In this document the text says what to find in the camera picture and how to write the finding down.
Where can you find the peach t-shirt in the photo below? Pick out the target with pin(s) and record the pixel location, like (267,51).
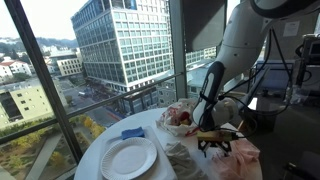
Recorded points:
(242,163)

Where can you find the white paper plate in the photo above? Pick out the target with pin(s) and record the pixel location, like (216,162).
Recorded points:
(128,159)

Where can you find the dark roller window shade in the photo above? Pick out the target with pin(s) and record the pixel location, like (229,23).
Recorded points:
(204,23)

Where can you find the red apple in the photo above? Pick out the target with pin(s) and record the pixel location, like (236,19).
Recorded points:
(184,116)

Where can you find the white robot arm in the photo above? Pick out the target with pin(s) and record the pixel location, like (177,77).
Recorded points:
(242,42)

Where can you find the dark equipment rack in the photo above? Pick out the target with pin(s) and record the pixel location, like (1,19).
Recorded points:
(309,54)

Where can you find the black window frame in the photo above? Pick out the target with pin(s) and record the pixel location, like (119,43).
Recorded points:
(19,17)

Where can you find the beige crumpled cloth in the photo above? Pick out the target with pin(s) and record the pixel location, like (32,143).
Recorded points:
(182,163)

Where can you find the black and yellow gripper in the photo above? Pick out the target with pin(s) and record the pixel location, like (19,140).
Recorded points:
(217,139)

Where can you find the blue sponge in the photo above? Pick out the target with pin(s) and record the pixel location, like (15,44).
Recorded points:
(129,133)

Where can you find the red and white plastic bag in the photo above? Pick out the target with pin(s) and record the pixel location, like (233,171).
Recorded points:
(169,119)

